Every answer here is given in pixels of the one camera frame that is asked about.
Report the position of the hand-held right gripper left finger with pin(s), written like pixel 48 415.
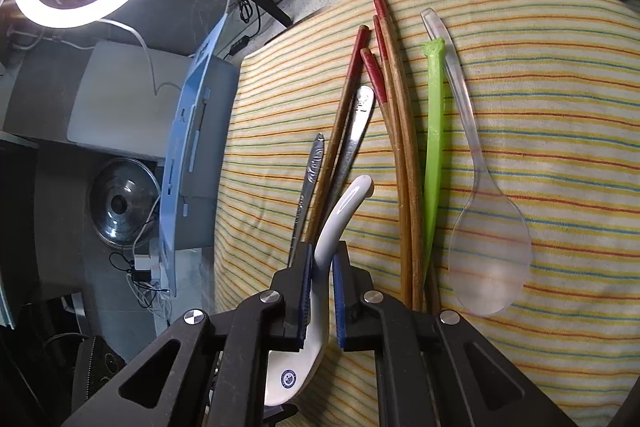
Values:
pixel 305 297

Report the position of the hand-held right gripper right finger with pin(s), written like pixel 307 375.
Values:
pixel 340 297

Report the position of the white ceramic spoon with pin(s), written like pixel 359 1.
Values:
pixel 345 207

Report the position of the red-tipped wooden chopstick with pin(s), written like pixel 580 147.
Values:
pixel 340 127
pixel 401 207
pixel 408 207
pixel 416 207

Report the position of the metal spoon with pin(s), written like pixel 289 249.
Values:
pixel 310 177

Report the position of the clear plastic spoon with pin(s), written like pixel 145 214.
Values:
pixel 490 247

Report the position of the metal fork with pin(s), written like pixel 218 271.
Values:
pixel 357 122

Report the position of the green plastic fork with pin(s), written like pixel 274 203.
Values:
pixel 435 132

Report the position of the blue plastic cutlery basket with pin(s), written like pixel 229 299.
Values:
pixel 185 132

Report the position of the white power adapter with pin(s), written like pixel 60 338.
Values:
pixel 142 263

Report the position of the glass pot lid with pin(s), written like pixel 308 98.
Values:
pixel 120 207

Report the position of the striped yellow cloth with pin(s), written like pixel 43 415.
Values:
pixel 550 132

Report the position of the grey plastic box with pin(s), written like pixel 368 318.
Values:
pixel 115 97

